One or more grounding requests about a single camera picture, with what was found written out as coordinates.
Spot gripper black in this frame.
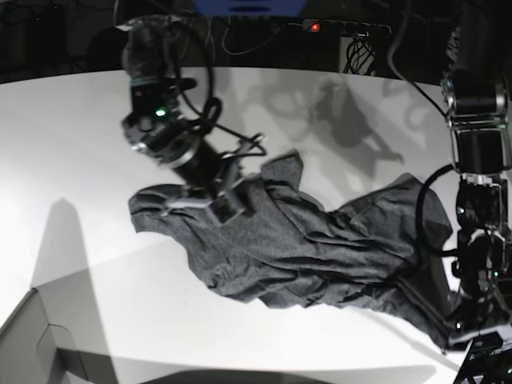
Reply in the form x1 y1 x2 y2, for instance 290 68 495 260
162 134 266 212
446 275 511 348

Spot dark grey t-shirt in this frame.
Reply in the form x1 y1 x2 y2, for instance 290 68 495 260
128 152 454 349

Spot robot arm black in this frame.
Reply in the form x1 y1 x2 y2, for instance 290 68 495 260
122 15 266 222
415 1 511 350

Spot blue box at top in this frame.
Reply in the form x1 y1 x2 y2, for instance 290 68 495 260
193 0 306 17

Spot black power strip red light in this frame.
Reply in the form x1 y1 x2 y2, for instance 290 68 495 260
302 19 392 38

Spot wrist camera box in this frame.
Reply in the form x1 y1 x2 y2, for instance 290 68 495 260
466 332 511 361
208 185 256 226

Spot grey cable loops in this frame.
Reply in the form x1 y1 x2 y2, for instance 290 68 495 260
203 11 281 63

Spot black cable bundle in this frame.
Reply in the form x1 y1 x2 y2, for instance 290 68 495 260
344 36 377 76

